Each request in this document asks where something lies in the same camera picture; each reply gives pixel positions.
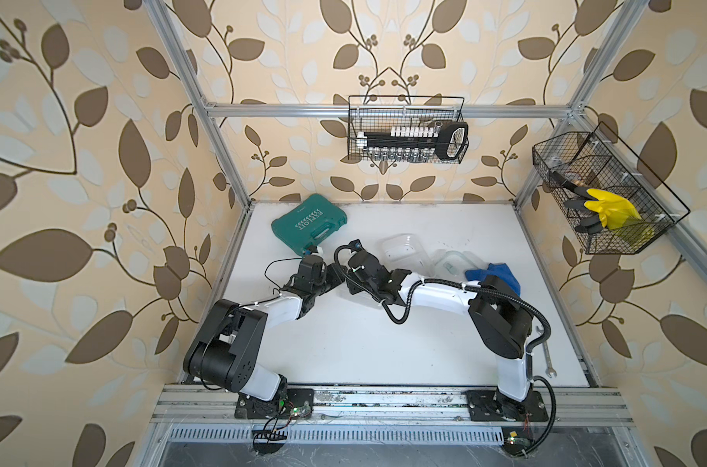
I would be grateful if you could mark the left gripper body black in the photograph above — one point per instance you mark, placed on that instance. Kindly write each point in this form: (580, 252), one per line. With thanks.
(316, 289)

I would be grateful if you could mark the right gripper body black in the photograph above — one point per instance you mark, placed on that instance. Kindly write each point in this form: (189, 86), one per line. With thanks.
(355, 286)

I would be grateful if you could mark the clear lunch box teal seal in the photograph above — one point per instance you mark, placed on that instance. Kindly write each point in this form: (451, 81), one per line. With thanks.
(405, 252)

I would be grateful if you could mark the lunch box lid teal seal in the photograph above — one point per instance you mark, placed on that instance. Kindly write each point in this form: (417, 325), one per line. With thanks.
(452, 264)

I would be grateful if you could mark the blue cleaning cloth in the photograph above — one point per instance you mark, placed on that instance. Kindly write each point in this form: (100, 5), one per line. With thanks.
(499, 271)

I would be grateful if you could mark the small clear lunch box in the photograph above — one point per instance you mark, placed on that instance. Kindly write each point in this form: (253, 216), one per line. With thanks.
(356, 296)

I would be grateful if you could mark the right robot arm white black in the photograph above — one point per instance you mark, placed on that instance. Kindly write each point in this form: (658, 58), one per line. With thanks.
(502, 320)

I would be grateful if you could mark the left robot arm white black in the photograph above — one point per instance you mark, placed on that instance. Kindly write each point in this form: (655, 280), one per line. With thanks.
(226, 348)

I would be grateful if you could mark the green plastic tool case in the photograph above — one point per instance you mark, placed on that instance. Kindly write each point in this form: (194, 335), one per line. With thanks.
(309, 223)

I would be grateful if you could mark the black socket set holder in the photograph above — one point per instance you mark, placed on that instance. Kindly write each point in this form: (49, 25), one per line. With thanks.
(442, 143)

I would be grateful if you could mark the silver combination wrench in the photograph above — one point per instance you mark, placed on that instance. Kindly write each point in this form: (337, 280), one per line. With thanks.
(550, 370)

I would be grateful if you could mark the black pliers in basket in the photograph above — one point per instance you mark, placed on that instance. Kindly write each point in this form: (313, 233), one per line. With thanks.
(589, 221)

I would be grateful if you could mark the yellow rubber glove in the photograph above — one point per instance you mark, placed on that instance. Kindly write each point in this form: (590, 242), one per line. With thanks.
(611, 211)

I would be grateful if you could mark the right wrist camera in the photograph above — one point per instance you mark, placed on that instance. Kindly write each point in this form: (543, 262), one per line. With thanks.
(356, 246)

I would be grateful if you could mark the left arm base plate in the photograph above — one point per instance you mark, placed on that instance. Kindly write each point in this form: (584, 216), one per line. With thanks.
(293, 403)

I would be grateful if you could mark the back black wire basket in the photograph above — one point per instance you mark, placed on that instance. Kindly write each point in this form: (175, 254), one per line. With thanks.
(379, 113)

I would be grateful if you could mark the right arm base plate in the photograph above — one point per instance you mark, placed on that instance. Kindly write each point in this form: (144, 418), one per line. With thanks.
(492, 406)

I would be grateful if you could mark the aluminium front rail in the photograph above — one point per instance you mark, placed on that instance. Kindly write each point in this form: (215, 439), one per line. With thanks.
(381, 405)

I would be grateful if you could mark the side black wire basket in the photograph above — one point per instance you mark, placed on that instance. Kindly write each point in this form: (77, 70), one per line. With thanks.
(601, 159)

